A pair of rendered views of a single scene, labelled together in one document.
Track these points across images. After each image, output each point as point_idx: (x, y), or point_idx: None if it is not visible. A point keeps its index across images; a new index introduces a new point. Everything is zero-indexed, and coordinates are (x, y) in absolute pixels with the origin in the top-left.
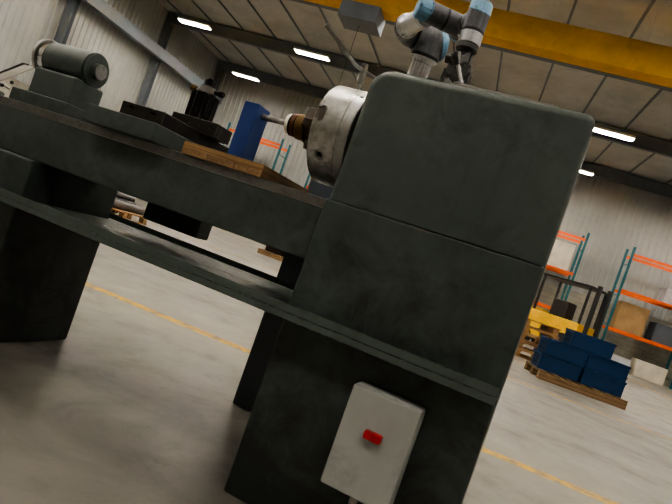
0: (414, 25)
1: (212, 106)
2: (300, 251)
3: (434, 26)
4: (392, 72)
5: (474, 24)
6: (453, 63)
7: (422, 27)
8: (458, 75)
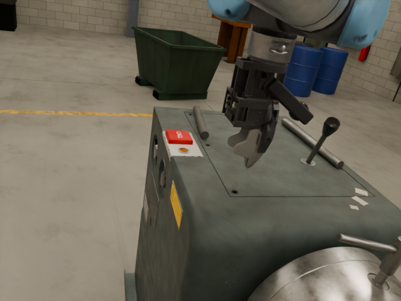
0: (292, 14)
1: None
2: None
3: (304, 36)
4: (400, 209)
5: None
6: (330, 134)
7: (287, 23)
8: (322, 144)
